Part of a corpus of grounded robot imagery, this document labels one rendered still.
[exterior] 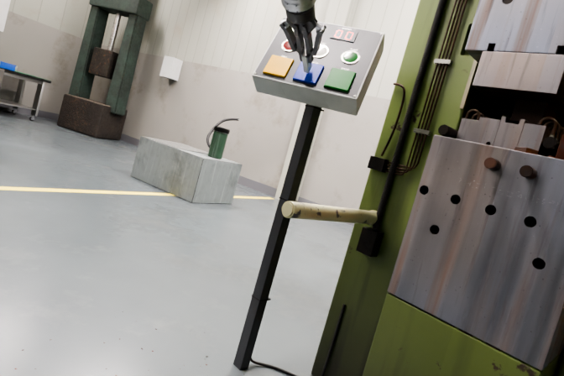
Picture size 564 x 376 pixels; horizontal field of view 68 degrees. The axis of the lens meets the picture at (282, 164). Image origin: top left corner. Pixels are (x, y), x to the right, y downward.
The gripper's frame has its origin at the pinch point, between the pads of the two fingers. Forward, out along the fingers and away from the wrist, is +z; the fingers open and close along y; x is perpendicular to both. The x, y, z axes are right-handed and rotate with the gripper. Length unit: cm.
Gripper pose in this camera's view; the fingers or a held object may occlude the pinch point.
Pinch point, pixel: (306, 60)
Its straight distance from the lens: 125.2
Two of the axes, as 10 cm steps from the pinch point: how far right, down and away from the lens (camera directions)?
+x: 3.9, -8.2, 4.2
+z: 1.4, 5.1, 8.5
